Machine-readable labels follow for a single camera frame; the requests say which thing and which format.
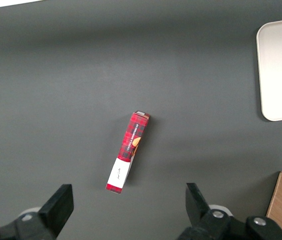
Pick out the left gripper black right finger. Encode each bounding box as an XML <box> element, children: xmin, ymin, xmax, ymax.
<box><xmin>177</xmin><ymin>182</ymin><xmax>282</xmax><ymax>240</ymax></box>

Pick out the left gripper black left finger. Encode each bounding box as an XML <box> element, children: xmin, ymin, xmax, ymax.
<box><xmin>0</xmin><ymin>184</ymin><xmax>75</xmax><ymax>240</ymax></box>

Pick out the beige plastic tray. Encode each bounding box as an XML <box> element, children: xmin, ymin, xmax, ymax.
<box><xmin>256</xmin><ymin>16</ymin><xmax>282</xmax><ymax>122</ymax></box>

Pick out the red plaid cookie box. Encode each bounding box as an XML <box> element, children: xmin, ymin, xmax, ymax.
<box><xmin>105</xmin><ymin>110</ymin><xmax>151</xmax><ymax>195</ymax></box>

